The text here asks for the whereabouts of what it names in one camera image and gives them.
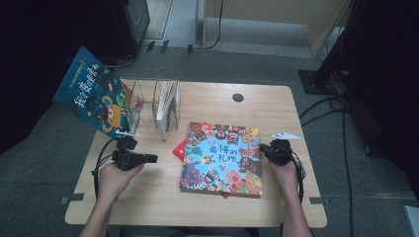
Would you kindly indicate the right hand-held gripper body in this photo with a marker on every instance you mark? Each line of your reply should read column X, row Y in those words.
column 280, row 153

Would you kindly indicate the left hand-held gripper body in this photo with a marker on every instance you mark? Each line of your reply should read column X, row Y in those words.
column 126, row 159

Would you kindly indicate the red picture book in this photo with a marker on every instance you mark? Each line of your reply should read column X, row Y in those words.
column 180, row 150

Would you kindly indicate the colourful monsters picture book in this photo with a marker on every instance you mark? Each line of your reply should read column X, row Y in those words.
column 224, row 158

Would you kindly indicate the clear acrylic book rack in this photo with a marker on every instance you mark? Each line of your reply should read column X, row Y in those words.
column 150, row 108

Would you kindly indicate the white caterpillar picture book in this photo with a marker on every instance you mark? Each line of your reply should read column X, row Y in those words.
column 163, row 105

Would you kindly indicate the dark blue picture book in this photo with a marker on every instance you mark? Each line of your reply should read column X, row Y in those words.
column 95, row 95

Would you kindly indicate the person's left hand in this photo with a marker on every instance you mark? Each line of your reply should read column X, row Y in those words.
column 113, row 181

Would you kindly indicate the person's right hand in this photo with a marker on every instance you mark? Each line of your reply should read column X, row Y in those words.
column 287, row 177

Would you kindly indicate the black table grommet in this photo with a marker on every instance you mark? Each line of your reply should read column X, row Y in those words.
column 237, row 97

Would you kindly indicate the grey tape strip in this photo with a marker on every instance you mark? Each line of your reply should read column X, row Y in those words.
column 74, row 198
column 319, row 200

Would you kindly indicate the black stand with base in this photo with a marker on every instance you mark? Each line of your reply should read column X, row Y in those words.
column 329, row 65

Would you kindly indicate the dark cabinet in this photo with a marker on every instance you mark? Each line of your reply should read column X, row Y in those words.
column 135, row 23

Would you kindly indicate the light wooden cabinet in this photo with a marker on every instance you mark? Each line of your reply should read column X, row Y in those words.
column 263, row 13

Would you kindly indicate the white box corner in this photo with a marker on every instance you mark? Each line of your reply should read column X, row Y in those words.
column 413, row 220

